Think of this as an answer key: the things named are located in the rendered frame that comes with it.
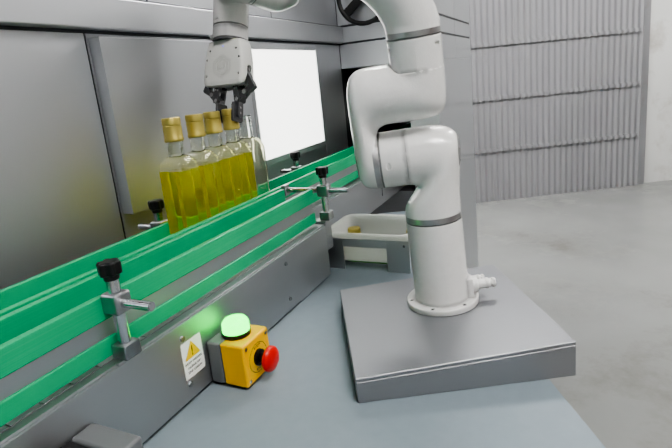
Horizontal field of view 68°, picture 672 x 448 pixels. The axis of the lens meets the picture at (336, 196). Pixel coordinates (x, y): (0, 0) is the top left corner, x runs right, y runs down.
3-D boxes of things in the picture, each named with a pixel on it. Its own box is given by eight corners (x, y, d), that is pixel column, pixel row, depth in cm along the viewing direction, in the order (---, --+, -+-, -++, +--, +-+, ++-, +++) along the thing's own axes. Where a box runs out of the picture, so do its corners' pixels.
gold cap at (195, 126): (196, 135, 100) (192, 113, 99) (210, 135, 99) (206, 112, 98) (183, 138, 97) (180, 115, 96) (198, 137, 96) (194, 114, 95)
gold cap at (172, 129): (166, 143, 91) (162, 118, 90) (162, 142, 94) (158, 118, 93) (186, 140, 92) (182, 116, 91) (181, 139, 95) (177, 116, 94)
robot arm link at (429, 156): (470, 222, 81) (461, 124, 77) (389, 231, 83) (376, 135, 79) (463, 207, 90) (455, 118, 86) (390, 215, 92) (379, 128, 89)
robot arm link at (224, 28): (200, 25, 106) (199, 39, 106) (234, 19, 102) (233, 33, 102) (222, 36, 113) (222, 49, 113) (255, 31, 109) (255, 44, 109)
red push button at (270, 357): (261, 338, 80) (279, 341, 78) (264, 360, 81) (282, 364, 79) (247, 351, 76) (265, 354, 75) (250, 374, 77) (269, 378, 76)
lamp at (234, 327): (233, 325, 82) (231, 308, 81) (256, 328, 80) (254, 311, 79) (216, 338, 78) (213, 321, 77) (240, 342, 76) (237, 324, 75)
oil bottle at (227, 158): (227, 237, 112) (213, 143, 107) (248, 238, 110) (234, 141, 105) (212, 246, 107) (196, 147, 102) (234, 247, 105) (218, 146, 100)
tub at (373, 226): (351, 242, 139) (348, 212, 137) (430, 247, 130) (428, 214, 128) (323, 265, 124) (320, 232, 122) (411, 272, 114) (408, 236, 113)
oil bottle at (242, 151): (244, 229, 117) (230, 139, 112) (264, 230, 115) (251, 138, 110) (229, 237, 112) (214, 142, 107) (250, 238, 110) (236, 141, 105)
